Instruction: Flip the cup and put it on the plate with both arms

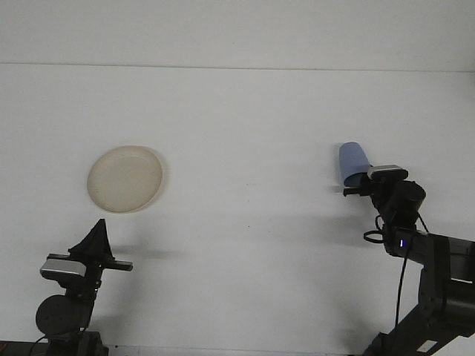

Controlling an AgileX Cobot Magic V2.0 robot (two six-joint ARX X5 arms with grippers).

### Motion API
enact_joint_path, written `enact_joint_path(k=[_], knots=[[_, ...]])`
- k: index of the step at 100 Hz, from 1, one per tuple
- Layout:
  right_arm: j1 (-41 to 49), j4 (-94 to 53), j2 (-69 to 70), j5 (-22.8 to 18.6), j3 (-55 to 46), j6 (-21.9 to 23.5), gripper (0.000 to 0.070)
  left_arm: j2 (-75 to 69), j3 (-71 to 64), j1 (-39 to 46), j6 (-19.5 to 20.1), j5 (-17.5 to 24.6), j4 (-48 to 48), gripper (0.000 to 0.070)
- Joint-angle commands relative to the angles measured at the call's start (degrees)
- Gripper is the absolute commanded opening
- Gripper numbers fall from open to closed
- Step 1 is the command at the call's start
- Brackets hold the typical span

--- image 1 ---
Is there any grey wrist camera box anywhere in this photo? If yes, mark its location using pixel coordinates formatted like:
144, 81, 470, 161
367, 164, 409, 182
39, 259, 86, 281

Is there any pale round plate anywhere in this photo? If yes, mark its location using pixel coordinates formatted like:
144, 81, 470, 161
87, 145, 167, 214

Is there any dark mounting platform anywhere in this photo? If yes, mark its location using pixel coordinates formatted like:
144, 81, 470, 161
0, 339, 49, 356

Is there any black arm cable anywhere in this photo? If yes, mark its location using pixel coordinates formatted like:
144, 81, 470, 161
29, 326, 91, 356
363, 211, 431, 329

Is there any pale blue cup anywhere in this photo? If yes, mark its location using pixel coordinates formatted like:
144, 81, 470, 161
338, 142, 372, 186

